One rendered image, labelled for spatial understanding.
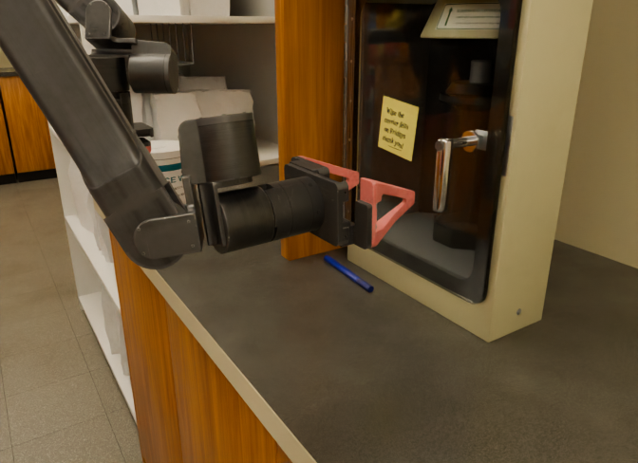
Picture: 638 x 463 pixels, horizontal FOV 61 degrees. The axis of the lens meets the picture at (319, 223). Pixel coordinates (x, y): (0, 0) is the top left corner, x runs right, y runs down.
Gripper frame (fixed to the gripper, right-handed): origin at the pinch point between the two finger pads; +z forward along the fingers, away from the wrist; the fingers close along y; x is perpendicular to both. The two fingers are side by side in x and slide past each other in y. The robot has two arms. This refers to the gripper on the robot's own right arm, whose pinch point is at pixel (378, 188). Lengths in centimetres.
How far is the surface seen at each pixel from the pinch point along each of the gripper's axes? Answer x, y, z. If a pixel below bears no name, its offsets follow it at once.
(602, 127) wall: 1, 8, 58
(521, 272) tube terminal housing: 13.5, -6.0, 19.3
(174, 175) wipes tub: 12, 64, -3
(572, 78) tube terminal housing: -10.7, -6.1, 24.3
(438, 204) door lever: 3.3, -1.1, 8.4
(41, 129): 67, 495, 16
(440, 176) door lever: -0.1, -1.0, 8.5
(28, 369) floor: 114, 179, -38
